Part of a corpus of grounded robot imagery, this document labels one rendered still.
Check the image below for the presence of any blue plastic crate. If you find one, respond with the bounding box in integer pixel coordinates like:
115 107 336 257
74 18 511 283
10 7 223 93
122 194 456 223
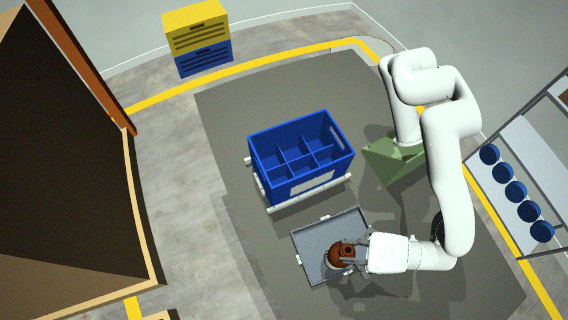
247 113 348 207

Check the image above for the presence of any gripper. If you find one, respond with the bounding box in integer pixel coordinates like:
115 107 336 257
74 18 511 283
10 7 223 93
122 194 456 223
338 227 411 280

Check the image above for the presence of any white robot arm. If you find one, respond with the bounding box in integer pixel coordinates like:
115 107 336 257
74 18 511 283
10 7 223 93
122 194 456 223
378 47 482 271

